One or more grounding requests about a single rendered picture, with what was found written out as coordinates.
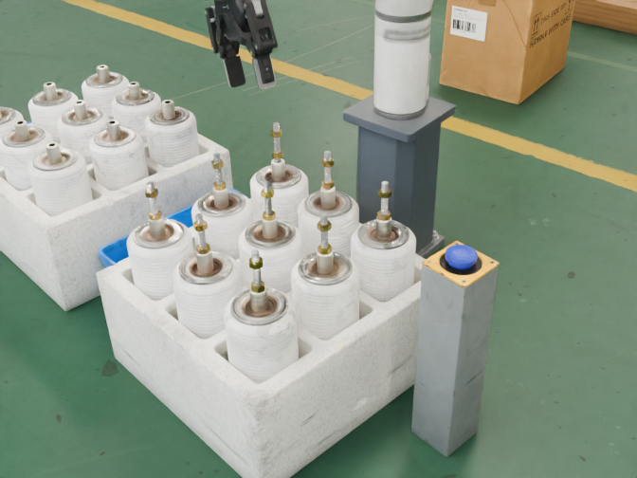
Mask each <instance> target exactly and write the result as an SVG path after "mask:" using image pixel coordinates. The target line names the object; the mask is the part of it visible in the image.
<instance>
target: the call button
mask: <svg viewBox="0 0 637 478"><path fill-rule="evenodd" d="M477 259H478V253H477V251H476V250H475V249H473V248H472V247H470V246H466V245H454V246H451V247H449V248H448V249H447V250H446V261H447V262H448V263H449V265H450V266H451V267H454V268H457V269H468V268H471V267H472V266H473V265H474V264H476V262H477Z"/></svg>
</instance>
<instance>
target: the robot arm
mask: <svg viewBox="0 0 637 478"><path fill-rule="evenodd" d="M433 1H434V0H375V18H374V71H373V111H374V112H375V113H376V114H377V115H379V116H380V117H383V118H386V119H390V120H411V119H415V118H417V117H420V116H421V115H423V114H424V113H425V111H426V105H428V91H429V75H430V60H431V55H430V53H429V39H430V22H431V9H432V4H433ZM205 13H206V18H207V23H208V28H209V37H210V42H211V47H212V51H213V53H214V54H216V53H218V54H219V57H220V58H221V59H224V60H223V62H224V67H225V71H226V74H227V81H228V85H229V86H230V87H237V86H241V85H244V84H245V83H246V79H245V74H244V70H243V67H242V62H241V58H240V56H236V55H237V54H239V47H240V44H241V45H242V46H246V48H247V50H248V52H249V53H250V55H251V57H252V58H255V59H252V63H253V67H254V71H255V76H256V80H257V84H258V87H259V88H260V89H266V88H270V87H273V86H275V85H276V79H275V75H274V70H273V65H272V62H271V57H270V53H272V49H273V48H276V47H277V46H278V43H277V40H276V35H275V32H274V28H273V25H272V22H271V18H270V14H269V11H268V7H267V4H266V1H265V0H214V6H212V7H207V8H205ZM259 18H261V19H259ZM266 33H267V36H268V40H267V39H266V37H265V35H266ZM217 42H218V43H217ZM253 43H254V45H253Z"/></svg>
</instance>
